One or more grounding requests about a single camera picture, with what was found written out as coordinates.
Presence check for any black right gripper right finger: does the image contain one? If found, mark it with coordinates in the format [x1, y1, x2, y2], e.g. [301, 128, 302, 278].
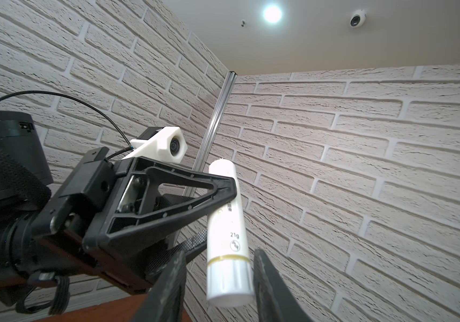
[253, 248, 312, 321]

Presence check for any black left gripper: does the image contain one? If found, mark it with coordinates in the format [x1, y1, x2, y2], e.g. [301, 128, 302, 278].
[31, 148, 237, 294]

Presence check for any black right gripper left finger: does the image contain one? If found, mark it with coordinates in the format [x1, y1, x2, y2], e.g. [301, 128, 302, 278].
[131, 251, 186, 321]

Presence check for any white glue stick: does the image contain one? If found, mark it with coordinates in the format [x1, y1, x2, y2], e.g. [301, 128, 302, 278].
[207, 181, 255, 308]

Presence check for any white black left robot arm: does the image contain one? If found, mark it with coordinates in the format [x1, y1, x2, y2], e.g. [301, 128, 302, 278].
[0, 111, 237, 315]

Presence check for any round ceiling light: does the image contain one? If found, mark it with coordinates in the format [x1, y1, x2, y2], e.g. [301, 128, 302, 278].
[263, 4, 283, 24]

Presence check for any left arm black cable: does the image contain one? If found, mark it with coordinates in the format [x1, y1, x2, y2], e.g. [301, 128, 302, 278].
[0, 90, 134, 160]

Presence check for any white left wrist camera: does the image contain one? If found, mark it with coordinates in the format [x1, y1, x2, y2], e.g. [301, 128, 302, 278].
[124, 127, 188, 164]

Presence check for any aluminium left corner post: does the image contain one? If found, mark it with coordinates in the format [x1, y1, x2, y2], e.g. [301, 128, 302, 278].
[192, 71, 237, 172]

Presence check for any white ceiling dome camera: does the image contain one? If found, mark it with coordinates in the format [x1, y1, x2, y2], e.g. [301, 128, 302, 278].
[349, 9, 367, 28]

